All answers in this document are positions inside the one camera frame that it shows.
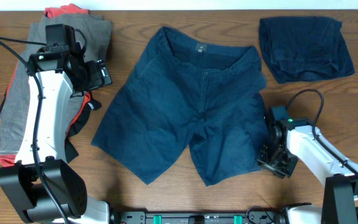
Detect red folded garment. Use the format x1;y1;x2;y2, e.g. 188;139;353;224
0;3;91;167

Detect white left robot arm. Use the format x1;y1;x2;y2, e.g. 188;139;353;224
0;52;112;223

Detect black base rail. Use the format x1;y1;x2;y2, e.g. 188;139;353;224
110;210;288;224

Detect folded dark navy garment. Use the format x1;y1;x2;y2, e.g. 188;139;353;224
259;16;355;84

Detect grey folded shorts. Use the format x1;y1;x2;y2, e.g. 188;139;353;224
0;14;112;163

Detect navy blue shorts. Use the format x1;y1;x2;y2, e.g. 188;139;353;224
91;27;268;185

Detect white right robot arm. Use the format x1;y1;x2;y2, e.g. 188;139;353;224
257;106;358;223

